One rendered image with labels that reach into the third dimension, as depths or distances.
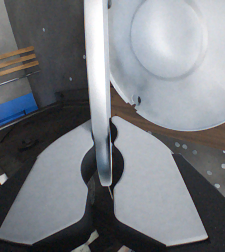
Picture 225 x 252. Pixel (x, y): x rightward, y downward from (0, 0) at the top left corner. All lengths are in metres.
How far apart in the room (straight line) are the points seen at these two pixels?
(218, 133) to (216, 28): 0.17
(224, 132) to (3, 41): 1.93
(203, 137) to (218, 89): 0.11
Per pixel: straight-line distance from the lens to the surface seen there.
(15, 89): 1.98
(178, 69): 0.29
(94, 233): 0.80
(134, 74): 0.35
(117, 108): 0.47
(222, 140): 0.36
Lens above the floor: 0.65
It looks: 35 degrees down
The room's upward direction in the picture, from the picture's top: 120 degrees counter-clockwise
